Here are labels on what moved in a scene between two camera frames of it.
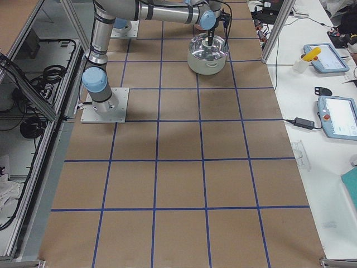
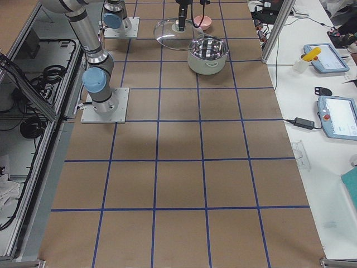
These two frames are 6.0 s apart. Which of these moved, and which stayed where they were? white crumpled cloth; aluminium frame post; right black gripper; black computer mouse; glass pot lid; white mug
Moved: right black gripper; glass pot lid
Stayed: white mug; black computer mouse; aluminium frame post; white crumpled cloth
